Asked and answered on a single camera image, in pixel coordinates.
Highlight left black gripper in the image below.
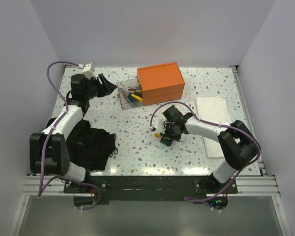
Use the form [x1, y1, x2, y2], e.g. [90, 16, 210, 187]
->
[84, 74, 117, 100]

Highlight stubby green screwdriver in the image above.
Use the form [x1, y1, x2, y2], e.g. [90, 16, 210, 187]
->
[160, 138, 183, 147]

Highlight yellow screwdriver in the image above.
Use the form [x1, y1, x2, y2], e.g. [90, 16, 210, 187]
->
[154, 132, 163, 140]
[131, 94, 143, 101]
[125, 91, 142, 100]

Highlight clear plastic drawer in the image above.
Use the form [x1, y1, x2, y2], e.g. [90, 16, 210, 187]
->
[117, 79, 143, 110]

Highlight long green screwdriver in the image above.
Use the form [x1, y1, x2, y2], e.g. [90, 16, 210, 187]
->
[123, 94, 141, 108]

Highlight blue red screwdriver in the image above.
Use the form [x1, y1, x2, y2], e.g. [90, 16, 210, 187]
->
[120, 88, 136, 106]
[128, 87, 143, 93]

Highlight orange drawer box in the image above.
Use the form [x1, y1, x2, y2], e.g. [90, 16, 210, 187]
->
[137, 62, 185, 106]

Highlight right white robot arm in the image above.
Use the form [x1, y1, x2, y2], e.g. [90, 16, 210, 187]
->
[163, 105, 261, 193]

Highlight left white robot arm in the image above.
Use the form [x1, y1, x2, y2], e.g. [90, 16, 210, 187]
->
[29, 74, 117, 193]

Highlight white folded towel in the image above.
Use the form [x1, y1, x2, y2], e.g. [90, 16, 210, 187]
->
[195, 96, 236, 158]

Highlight black cloth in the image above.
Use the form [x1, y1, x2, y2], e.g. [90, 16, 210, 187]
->
[46, 118, 118, 172]

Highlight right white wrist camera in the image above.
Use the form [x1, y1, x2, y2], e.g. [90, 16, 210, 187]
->
[149, 119, 166, 135]

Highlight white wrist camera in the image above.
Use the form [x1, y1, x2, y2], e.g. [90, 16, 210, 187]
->
[78, 62, 97, 79]
[149, 119, 166, 135]

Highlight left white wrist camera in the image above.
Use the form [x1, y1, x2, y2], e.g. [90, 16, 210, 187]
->
[78, 62, 97, 79]

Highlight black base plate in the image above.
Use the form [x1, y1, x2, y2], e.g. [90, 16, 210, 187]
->
[61, 175, 238, 210]

